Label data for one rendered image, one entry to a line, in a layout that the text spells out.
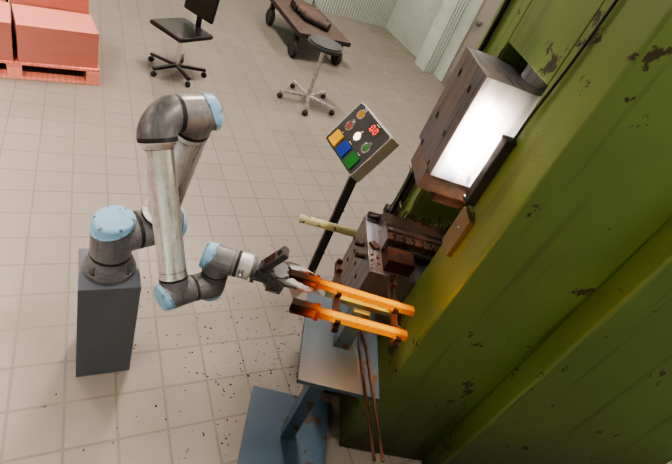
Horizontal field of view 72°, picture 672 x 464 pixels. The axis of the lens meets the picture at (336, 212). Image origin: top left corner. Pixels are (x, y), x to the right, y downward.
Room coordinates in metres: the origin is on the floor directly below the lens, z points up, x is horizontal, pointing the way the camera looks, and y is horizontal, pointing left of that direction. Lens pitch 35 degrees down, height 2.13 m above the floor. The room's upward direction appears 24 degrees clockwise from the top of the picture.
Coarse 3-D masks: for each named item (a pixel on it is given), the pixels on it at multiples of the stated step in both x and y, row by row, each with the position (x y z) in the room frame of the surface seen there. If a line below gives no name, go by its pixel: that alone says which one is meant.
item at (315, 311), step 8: (296, 304) 0.99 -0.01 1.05; (304, 304) 1.01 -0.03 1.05; (312, 304) 1.02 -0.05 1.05; (320, 304) 1.04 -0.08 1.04; (296, 312) 1.00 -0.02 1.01; (304, 312) 1.01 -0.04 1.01; (312, 312) 1.01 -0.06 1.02; (320, 312) 1.01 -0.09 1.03; (328, 312) 1.03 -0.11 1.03; (336, 312) 1.04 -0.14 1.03; (328, 320) 1.02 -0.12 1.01; (344, 320) 1.03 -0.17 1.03; (352, 320) 1.04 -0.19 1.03; (360, 320) 1.05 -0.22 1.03; (368, 320) 1.07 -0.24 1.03; (360, 328) 1.04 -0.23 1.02; (368, 328) 1.04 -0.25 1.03; (376, 328) 1.05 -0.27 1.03; (384, 328) 1.07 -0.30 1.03; (392, 328) 1.08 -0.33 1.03; (400, 328) 1.10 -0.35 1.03; (392, 336) 1.06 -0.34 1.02; (400, 336) 1.07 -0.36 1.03
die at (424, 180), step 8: (416, 152) 1.77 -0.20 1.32; (416, 160) 1.73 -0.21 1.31; (424, 160) 1.65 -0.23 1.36; (416, 168) 1.69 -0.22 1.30; (424, 168) 1.62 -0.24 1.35; (416, 176) 1.65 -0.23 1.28; (424, 176) 1.59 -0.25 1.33; (432, 176) 1.60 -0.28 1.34; (416, 184) 1.61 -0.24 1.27; (424, 184) 1.60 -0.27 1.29; (432, 184) 1.61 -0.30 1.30; (440, 184) 1.61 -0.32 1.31; (448, 184) 1.62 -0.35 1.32; (456, 184) 1.63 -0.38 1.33; (440, 192) 1.62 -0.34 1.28; (448, 192) 1.62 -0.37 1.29; (456, 192) 1.63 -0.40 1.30; (464, 192) 1.64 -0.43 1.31
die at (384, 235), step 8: (384, 216) 1.75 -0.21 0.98; (392, 216) 1.78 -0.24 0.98; (384, 224) 1.70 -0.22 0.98; (392, 224) 1.69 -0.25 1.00; (400, 224) 1.73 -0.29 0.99; (408, 224) 1.76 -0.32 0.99; (416, 224) 1.80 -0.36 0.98; (424, 224) 1.83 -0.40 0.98; (384, 232) 1.65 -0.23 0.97; (392, 232) 1.65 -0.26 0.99; (400, 232) 1.66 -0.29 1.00; (424, 232) 1.75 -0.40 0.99; (432, 232) 1.78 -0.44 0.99; (440, 232) 1.81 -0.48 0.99; (384, 240) 1.61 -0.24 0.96; (392, 240) 1.60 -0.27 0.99; (400, 240) 1.62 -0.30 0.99; (408, 240) 1.64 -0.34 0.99; (416, 240) 1.67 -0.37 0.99; (424, 240) 1.68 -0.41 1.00; (408, 248) 1.62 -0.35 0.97; (416, 248) 1.63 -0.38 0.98; (424, 248) 1.64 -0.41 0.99; (432, 248) 1.66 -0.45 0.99
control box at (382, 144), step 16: (352, 112) 2.30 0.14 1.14; (368, 112) 2.26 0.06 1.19; (336, 128) 2.26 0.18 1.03; (352, 128) 2.22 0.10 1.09; (368, 128) 2.17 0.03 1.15; (384, 128) 2.14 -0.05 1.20; (352, 144) 2.13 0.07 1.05; (384, 144) 2.06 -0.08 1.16; (368, 160) 2.02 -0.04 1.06; (352, 176) 1.99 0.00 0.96
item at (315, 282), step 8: (296, 272) 1.13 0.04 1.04; (296, 280) 1.12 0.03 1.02; (304, 280) 1.13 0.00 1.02; (312, 280) 1.13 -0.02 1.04; (320, 280) 1.15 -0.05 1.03; (320, 288) 1.13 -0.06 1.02; (328, 288) 1.13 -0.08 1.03; (336, 288) 1.14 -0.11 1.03; (344, 288) 1.16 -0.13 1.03; (352, 288) 1.17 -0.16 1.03; (352, 296) 1.15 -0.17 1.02; (360, 296) 1.16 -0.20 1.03; (368, 296) 1.17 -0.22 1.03; (376, 296) 1.19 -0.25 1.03; (376, 304) 1.17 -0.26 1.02; (384, 304) 1.17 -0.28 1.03; (392, 304) 1.19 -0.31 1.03; (400, 304) 1.20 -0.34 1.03; (400, 312) 1.19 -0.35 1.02; (408, 312) 1.19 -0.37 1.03
